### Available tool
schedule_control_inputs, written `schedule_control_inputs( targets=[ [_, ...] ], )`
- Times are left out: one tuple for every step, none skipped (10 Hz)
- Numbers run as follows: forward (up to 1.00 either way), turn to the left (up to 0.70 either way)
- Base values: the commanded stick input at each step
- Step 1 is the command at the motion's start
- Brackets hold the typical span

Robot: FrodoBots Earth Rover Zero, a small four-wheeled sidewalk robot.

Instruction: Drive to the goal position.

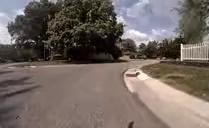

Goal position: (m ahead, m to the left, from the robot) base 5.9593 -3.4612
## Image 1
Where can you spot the grass strip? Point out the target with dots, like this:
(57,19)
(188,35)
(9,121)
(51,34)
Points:
(52,62)

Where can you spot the grey asphalt road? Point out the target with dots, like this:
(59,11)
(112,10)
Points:
(75,96)

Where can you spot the tall tree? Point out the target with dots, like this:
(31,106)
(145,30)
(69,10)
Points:
(198,20)

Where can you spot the dark fence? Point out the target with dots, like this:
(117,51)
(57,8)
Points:
(15,52)

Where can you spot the robot's own part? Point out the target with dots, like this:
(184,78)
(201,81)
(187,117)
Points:
(130,124)

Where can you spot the white picket fence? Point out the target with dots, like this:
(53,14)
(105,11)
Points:
(198,52)

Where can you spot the pale concrete kerb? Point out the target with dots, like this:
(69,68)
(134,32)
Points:
(165,100)

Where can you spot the dry grass verge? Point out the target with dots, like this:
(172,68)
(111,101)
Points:
(185,76)

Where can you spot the large green tree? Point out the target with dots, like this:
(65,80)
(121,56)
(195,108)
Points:
(78,26)

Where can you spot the row of trees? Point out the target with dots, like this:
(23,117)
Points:
(155,48)

